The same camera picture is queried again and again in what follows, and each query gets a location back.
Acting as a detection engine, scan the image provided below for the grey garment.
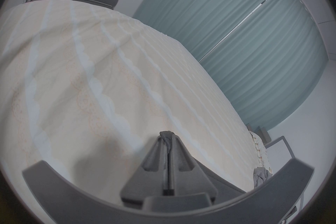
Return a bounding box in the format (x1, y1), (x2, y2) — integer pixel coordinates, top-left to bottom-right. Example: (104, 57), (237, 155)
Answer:
(253, 166), (273, 188)

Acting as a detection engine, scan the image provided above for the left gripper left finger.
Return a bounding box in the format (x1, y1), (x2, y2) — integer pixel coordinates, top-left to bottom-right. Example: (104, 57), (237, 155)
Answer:
(121, 136), (169, 201)

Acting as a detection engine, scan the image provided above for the blue-green curtain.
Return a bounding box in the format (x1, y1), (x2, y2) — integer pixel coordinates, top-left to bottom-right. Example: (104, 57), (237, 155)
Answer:
(132, 0), (288, 62)
(198, 0), (328, 130)

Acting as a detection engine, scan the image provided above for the grey bedside table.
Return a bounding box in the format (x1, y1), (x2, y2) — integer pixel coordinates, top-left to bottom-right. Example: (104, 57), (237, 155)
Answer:
(245, 123), (269, 145)

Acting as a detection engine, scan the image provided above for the bed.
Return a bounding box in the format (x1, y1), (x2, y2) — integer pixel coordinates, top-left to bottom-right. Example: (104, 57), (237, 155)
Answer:
(0, 0), (296, 208)

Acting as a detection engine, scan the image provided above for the white printed pillow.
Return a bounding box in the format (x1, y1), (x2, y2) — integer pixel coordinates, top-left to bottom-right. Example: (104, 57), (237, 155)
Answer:
(248, 130), (273, 175)

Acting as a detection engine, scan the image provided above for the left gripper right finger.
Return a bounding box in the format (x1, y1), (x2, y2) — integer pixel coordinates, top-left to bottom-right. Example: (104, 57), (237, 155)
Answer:
(171, 135), (218, 198)

